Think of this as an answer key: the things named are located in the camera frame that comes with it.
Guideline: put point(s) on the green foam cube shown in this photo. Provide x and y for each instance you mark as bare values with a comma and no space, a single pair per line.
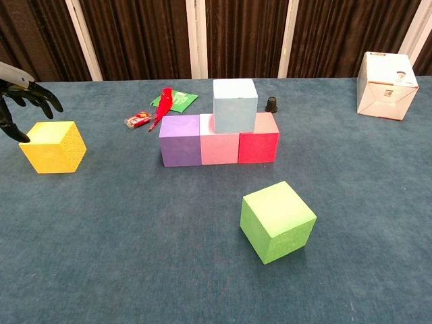
276,219

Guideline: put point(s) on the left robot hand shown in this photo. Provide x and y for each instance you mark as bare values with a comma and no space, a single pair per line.
20,91

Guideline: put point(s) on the purple foam cube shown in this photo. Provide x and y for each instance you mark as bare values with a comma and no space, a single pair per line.
180,145

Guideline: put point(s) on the dark brown curtain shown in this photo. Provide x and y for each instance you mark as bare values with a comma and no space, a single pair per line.
141,33

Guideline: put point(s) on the light blue foam cube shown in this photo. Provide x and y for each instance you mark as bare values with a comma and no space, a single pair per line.
234,108

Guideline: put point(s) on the red feather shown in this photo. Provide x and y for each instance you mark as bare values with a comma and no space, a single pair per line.
163,104

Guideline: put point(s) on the red foam cube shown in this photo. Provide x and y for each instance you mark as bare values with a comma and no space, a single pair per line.
258,148

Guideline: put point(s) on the white carton box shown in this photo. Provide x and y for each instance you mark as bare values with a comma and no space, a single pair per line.
384,87

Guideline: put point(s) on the red candy wrapper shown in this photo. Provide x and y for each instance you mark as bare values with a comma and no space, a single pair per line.
136,119

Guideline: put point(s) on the pink foam cube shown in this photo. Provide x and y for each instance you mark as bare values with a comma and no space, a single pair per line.
219,148

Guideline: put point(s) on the yellow foam cube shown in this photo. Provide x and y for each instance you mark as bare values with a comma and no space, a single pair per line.
50,152

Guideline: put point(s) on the black bottle cap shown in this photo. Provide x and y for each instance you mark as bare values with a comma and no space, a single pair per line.
271,104

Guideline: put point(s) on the teal felt table cover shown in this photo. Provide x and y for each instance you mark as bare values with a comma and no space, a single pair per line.
202,297

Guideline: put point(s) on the green paper packet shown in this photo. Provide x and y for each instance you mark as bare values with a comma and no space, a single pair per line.
185,99

